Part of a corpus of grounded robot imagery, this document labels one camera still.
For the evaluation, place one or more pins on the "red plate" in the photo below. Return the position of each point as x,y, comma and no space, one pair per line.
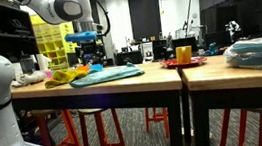
183,63

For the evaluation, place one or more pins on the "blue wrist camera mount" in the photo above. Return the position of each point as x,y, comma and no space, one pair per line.
81,36

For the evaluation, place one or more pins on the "yellow bin rack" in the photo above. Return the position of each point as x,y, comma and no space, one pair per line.
51,42

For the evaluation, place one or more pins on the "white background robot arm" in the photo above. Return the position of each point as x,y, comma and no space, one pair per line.
234,28

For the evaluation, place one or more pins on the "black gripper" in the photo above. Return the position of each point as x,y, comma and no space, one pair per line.
90,47

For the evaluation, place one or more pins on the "blue plastic bowl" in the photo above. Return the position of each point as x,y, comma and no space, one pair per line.
96,67

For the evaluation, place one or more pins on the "teal bottle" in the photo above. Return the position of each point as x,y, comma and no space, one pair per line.
213,49

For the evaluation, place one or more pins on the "dark blender jar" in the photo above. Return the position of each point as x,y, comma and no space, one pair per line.
28,64

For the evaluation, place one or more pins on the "yellow mug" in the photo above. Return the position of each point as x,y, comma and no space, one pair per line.
184,55

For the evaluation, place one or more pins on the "orange plastic bowl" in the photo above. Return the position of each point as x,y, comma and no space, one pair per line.
83,68

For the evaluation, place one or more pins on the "long wooden table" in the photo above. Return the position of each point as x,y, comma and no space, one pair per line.
132,83

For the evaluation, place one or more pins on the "olive yellow knit cloth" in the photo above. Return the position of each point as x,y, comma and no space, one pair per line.
61,77

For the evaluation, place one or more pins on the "blue towel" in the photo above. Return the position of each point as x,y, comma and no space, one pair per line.
107,75

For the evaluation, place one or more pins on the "black equipment case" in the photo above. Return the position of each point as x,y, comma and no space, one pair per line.
129,58

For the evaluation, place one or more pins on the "plastic bag of blue cloths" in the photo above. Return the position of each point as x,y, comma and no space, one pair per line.
259,53

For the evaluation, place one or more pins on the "black computer monitor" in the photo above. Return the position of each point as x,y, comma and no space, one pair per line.
159,49
184,43

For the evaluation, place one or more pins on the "pink plastic bowl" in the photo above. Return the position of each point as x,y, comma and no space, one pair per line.
49,74

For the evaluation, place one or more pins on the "short wooden table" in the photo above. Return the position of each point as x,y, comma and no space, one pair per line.
239,76

